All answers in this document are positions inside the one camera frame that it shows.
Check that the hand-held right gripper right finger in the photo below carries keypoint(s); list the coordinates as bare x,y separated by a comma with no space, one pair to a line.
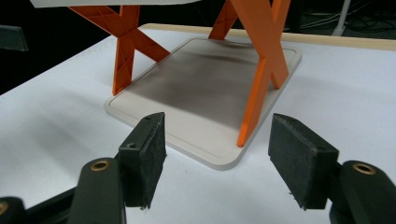
300,165

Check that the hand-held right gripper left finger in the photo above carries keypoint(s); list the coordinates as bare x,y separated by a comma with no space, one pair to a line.
144,161

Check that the white shoe rack orange legs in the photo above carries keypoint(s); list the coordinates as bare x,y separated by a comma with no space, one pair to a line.
193,99

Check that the white table sheet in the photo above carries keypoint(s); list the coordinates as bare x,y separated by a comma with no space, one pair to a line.
62,124

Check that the white metal stand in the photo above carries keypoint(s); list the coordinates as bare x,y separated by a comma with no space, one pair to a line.
342,18

